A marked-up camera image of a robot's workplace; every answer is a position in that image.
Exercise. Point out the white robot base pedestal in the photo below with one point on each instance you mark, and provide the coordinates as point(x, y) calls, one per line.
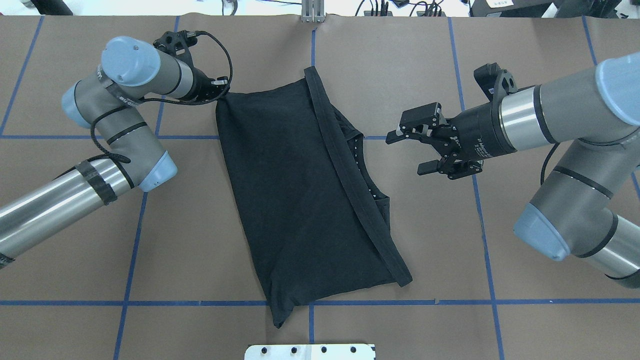
point(322, 351)

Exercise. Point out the black graphic t-shirt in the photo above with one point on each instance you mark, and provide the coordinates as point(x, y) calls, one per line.
point(315, 222)

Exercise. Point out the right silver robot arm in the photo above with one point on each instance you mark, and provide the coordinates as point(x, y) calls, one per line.
point(596, 110)

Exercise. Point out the aluminium frame post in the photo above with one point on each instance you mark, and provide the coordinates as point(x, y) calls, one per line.
point(313, 11)

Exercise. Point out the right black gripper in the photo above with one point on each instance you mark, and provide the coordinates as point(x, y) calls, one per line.
point(479, 135)

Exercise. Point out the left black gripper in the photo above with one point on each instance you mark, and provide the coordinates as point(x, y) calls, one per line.
point(201, 86)

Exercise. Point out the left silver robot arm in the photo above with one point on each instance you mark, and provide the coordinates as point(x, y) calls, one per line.
point(131, 73)

